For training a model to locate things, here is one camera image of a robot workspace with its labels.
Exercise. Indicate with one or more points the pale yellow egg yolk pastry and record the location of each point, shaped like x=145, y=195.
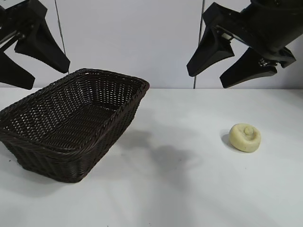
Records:
x=245, y=139

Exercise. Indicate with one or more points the dark brown woven wicker basket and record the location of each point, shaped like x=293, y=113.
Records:
x=71, y=123

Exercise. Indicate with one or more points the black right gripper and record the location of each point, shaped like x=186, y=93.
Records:
x=267, y=26

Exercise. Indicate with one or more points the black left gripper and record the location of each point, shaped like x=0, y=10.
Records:
x=21, y=16

